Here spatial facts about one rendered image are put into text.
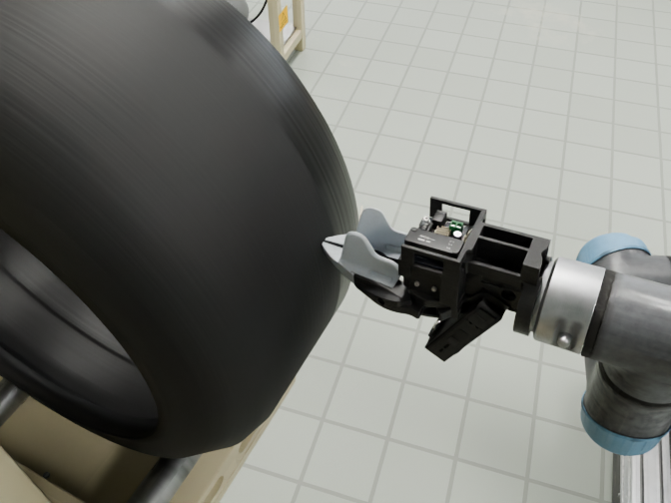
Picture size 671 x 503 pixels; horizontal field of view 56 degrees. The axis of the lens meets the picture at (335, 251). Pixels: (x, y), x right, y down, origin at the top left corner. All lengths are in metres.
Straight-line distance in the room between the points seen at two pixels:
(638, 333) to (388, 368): 1.54
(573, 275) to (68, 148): 0.40
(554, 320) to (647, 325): 0.07
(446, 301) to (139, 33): 0.34
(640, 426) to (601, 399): 0.04
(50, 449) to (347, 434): 1.02
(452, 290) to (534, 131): 2.50
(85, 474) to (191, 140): 0.65
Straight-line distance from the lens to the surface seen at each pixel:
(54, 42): 0.55
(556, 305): 0.53
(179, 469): 0.90
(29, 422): 1.13
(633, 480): 1.76
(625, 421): 0.62
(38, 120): 0.51
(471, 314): 0.57
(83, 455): 1.07
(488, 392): 2.03
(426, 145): 2.82
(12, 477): 0.75
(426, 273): 0.55
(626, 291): 0.54
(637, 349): 0.54
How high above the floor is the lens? 1.72
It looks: 48 degrees down
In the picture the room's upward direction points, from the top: straight up
